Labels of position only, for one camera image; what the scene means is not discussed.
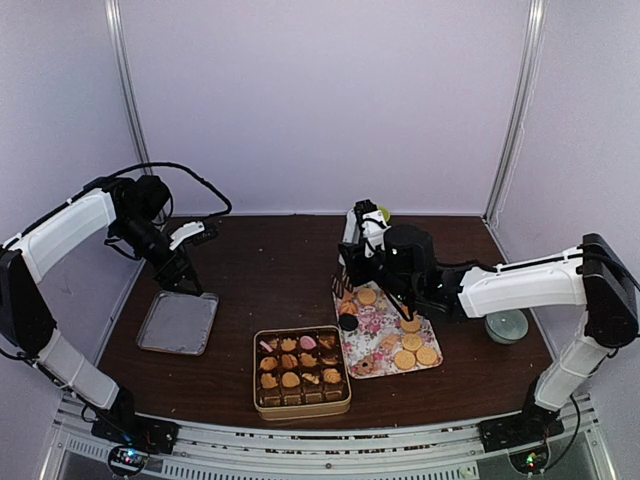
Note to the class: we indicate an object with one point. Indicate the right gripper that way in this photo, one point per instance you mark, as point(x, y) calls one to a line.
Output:
point(354, 261)

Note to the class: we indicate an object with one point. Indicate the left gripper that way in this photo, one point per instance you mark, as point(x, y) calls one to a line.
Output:
point(175, 272)

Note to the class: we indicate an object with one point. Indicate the steel kitchen tongs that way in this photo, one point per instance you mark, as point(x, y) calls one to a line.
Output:
point(340, 280)

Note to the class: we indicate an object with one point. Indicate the silver tin lid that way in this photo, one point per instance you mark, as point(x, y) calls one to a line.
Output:
point(178, 323)

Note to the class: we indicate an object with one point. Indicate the pink round cookie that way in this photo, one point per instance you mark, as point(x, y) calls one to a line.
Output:
point(307, 342)
point(266, 346)

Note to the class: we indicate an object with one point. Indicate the flower shaped cookie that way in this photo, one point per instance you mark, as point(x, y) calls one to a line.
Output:
point(288, 344)

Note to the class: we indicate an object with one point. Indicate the orange sandwich cookie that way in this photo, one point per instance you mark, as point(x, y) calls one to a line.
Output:
point(289, 361)

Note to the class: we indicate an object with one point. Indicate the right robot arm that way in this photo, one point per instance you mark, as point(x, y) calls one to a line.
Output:
point(401, 261)

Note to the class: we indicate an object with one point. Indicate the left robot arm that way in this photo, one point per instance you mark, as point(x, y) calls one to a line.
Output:
point(57, 274)

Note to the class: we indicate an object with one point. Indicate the black sandwich cookie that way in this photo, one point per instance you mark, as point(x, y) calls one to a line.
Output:
point(348, 322)

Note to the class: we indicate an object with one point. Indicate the green plastic bowl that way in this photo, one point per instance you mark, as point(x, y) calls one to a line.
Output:
point(385, 214)

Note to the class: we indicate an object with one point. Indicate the floral cookie tray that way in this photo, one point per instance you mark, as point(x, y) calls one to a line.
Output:
point(382, 332)

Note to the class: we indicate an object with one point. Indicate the round golden biscuit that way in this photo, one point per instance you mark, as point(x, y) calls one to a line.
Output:
point(405, 360)
point(427, 356)

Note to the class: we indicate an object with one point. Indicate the gold cookie tin box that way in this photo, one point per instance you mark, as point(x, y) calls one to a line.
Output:
point(318, 387)

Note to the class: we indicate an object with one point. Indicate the pale ceramic bowl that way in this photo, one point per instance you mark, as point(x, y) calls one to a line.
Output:
point(507, 327)

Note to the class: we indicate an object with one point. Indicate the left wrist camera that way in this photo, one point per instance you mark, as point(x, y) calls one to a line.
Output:
point(196, 233)

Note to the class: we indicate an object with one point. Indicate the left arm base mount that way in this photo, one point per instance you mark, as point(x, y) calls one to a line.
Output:
point(133, 449)

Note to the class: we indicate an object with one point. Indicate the front aluminium rail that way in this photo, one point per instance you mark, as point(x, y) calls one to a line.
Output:
point(451, 450)

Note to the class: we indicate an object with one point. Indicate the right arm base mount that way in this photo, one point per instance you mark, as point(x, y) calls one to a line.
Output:
point(526, 441)

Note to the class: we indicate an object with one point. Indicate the left aluminium frame post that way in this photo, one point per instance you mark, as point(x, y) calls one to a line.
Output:
point(132, 115)

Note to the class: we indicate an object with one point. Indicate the aluminium frame post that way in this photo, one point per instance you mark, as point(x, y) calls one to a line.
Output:
point(515, 127)
point(132, 115)

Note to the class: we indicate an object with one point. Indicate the right aluminium frame post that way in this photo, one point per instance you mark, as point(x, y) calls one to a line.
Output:
point(515, 127)

